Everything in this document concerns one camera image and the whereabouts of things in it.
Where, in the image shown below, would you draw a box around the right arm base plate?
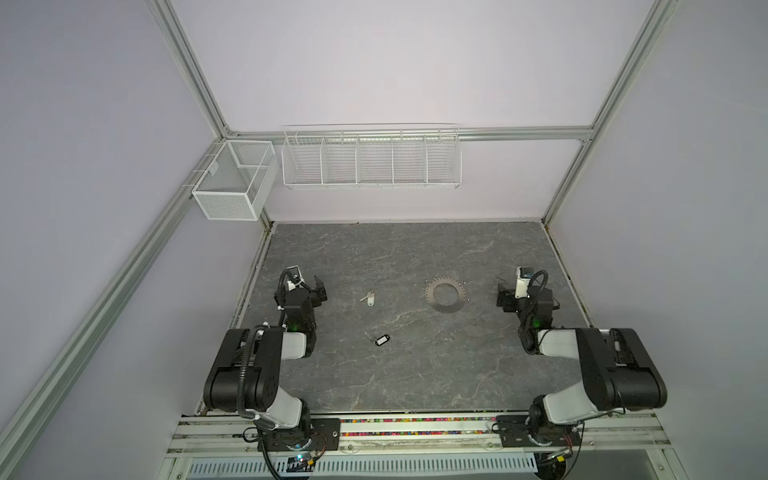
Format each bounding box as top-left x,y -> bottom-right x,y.
491,414 -> 582,448

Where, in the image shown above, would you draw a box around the white slotted cable duct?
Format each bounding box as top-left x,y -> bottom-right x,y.
184,452 -> 538,479

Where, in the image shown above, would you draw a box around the white mesh box basket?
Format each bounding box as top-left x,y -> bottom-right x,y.
192,140 -> 279,221

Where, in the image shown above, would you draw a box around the aluminium frame profiles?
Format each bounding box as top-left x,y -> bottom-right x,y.
1,1 -> 678,479

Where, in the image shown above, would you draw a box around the aluminium rail with coloured beads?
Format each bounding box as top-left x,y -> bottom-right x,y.
166,411 -> 672,458

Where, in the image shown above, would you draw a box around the small circuit board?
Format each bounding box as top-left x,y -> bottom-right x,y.
285,456 -> 316,473

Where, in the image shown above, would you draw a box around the large toothed metal keyring disc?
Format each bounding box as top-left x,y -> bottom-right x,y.
425,276 -> 468,314

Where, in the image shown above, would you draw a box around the key with black tag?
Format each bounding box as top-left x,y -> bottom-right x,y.
369,334 -> 391,346

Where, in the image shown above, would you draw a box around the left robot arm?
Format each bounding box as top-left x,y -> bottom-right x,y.
202,266 -> 327,437

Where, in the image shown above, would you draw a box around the key with white-green tag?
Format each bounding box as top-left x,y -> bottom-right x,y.
360,291 -> 375,307

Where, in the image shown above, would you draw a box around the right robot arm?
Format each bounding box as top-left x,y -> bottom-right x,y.
496,267 -> 668,437

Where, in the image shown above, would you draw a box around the white wire shelf basket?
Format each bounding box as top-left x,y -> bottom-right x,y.
281,126 -> 463,189

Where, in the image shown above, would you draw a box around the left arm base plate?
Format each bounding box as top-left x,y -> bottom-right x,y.
262,417 -> 341,452

